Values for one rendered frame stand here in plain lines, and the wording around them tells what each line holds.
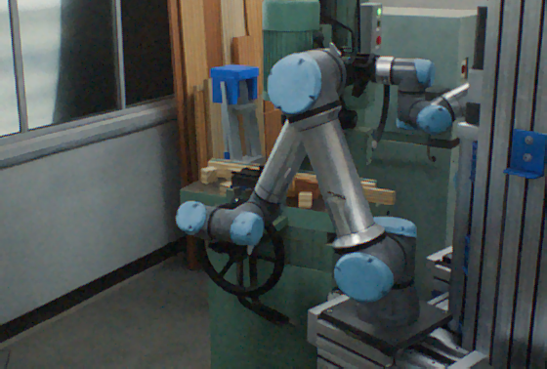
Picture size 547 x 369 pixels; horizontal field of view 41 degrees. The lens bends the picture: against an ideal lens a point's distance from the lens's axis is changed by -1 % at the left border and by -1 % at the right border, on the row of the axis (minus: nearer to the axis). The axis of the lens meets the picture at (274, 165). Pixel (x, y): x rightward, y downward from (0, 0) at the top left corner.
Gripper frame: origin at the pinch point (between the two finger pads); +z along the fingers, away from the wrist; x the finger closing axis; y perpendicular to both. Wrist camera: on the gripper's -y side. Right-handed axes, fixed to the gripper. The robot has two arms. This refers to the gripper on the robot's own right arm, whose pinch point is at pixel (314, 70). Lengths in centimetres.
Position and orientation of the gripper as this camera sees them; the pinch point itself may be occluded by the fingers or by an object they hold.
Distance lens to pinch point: 214.3
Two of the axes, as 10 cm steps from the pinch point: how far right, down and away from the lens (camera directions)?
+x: -3.2, 8.4, -4.4
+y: -3.1, -5.4, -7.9
